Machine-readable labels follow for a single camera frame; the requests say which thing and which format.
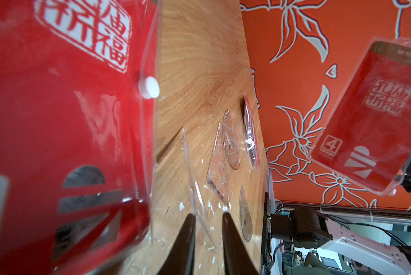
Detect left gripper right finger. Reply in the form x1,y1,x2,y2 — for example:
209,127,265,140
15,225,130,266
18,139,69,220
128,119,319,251
222,212,259,275

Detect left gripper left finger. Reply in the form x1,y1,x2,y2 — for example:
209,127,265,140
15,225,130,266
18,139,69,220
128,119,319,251
158,214,196,275

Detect clear triangle ruler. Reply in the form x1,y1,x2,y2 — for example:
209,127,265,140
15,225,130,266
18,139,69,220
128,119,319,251
207,123,231,209

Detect clear protractor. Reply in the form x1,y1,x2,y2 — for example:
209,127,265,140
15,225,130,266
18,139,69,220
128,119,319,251
223,110,241,170
239,186,253,242

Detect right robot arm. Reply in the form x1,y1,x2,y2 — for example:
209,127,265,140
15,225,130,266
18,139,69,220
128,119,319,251
269,146,411,275

